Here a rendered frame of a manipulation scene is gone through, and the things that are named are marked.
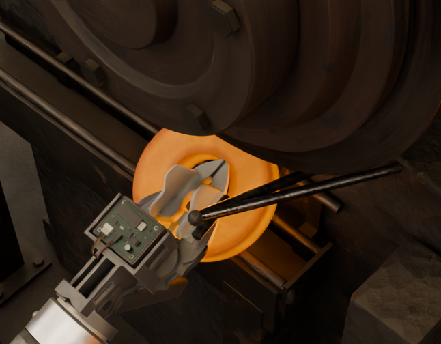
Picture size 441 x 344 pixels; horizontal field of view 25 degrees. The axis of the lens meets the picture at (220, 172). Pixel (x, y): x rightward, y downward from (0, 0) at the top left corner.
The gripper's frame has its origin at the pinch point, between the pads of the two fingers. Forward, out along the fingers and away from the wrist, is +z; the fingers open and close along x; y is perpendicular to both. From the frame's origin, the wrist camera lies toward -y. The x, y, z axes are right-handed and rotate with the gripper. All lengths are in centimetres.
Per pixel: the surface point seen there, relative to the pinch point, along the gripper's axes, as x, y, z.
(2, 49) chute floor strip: 42.7, -13.8, -1.7
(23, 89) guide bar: 29.8, -5.8, -5.0
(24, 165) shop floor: 71, -78, -9
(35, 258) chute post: 51, -72, -21
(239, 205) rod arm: -10.4, 14.9, -3.7
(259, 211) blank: -6.1, 0.0, -0.7
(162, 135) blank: 8.1, 0.1, -0.4
